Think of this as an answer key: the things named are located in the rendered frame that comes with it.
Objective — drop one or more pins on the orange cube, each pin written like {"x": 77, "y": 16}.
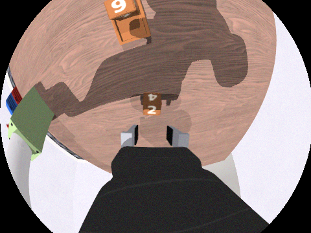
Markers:
{"x": 152, "y": 104}
{"x": 118, "y": 9}

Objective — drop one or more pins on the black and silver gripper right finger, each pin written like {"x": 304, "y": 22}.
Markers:
{"x": 176, "y": 138}

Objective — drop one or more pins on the orange open tray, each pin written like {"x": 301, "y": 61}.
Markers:
{"x": 132, "y": 27}

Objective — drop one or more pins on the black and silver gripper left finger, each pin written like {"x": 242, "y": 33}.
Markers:
{"x": 130, "y": 137}

